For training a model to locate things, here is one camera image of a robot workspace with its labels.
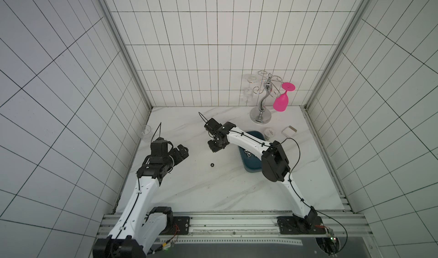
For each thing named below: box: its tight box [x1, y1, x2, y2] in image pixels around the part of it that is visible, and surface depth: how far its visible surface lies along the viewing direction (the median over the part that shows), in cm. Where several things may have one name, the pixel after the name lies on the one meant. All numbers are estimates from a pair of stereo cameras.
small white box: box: [281, 125, 298, 138], surface depth 107 cm
